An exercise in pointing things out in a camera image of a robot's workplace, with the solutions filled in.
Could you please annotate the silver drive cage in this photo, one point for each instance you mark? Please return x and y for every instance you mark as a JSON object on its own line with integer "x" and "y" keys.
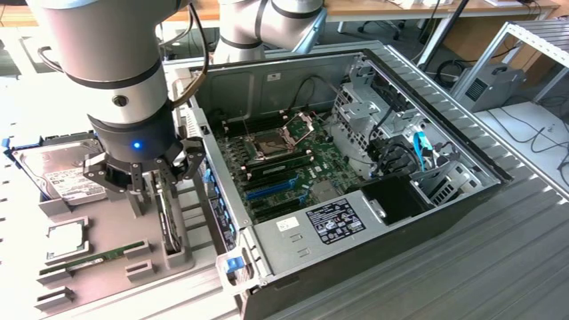
{"x": 350, "y": 143}

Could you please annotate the black RAM stick white label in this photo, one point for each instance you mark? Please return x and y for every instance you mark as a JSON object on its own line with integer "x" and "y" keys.
{"x": 277, "y": 168}

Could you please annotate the blue case release latch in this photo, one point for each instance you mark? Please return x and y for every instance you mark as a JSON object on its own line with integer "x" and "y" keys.
{"x": 233, "y": 265}

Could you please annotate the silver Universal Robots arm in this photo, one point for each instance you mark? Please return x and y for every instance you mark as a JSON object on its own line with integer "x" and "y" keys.
{"x": 110, "y": 50}

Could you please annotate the low-profile graphics card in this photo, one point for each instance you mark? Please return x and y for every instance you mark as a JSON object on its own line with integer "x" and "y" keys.
{"x": 168, "y": 220}

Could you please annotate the aluminium slat table frame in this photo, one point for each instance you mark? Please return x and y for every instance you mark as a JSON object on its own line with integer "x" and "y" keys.
{"x": 546, "y": 36}

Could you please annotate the metal socket cover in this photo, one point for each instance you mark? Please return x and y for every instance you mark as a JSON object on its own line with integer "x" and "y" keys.
{"x": 309, "y": 125}

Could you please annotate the silver disk bay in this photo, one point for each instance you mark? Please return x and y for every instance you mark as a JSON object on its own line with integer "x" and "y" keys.
{"x": 443, "y": 190}

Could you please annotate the light wooden desk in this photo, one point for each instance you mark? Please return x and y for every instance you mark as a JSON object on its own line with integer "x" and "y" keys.
{"x": 13, "y": 16}
{"x": 489, "y": 9}

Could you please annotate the silver hard disk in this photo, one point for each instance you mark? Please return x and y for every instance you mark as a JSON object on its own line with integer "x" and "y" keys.
{"x": 48, "y": 173}

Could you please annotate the grey parts rack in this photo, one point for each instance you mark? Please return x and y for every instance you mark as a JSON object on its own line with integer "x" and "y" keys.
{"x": 110, "y": 230}

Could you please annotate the CPU socket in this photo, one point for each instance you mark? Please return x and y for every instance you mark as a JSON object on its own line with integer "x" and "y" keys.
{"x": 268, "y": 146}

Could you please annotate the silver CPU chip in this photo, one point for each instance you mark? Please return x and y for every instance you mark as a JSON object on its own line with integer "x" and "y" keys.
{"x": 66, "y": 240}

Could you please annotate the blue disk caddy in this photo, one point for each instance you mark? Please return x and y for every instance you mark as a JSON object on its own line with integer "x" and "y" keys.
{"x": 5, "y": 143}

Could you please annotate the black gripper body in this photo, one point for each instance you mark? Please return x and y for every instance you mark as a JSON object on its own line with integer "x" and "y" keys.
{"x": 133, "y": 133}

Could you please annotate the open black PC case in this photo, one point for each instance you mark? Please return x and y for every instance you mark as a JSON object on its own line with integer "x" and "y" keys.
{"x": 400, "y": 266}

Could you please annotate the black office chair base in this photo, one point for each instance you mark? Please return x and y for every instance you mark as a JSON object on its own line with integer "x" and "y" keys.
{"x": 377, "y": 23}

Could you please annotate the green RAM stick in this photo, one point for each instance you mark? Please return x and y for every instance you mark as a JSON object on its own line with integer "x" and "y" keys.
{"x": 100, "y": 256}

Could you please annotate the grey controller box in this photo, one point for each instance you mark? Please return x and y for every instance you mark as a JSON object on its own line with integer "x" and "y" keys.
{"x": 497, "y": 90}

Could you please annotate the empty black RAM slot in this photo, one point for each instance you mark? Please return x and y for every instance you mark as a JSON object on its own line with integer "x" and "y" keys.
{"x": 276, "y": 161}
{"x": 273, "y": 156}

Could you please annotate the green motherboard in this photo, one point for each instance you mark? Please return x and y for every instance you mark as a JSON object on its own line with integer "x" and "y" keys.
{"x": 329, "y": 156}

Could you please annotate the silver power supply unit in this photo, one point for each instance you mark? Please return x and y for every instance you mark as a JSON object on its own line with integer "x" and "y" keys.
{"x": 289, "y": 256}

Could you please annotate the blue expansion slot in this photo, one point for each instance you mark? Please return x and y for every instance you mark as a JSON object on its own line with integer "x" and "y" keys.
{"x": 268, "y": 191}

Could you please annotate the thin locking lever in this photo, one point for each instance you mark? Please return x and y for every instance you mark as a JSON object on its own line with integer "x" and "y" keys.
{"x": 244, "y": 125}

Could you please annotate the silver chipset heatsink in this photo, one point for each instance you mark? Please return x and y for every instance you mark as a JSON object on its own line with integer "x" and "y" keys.
{"x": 325, "y": 192}

